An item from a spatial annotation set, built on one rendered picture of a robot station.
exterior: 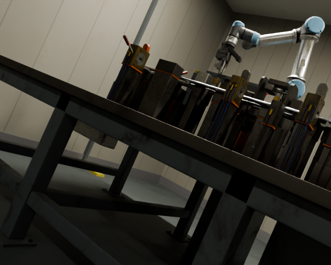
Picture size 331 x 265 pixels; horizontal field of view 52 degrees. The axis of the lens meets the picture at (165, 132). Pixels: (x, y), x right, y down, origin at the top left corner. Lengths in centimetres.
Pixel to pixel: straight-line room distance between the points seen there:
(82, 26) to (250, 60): 252
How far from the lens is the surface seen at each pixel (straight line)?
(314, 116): 142
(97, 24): 361
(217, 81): 202
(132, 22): 392
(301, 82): 227
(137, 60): 193
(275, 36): 248
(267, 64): 493
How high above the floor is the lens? 66
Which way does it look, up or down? 1 degrees up
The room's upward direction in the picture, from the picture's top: 24 degrees clockwise
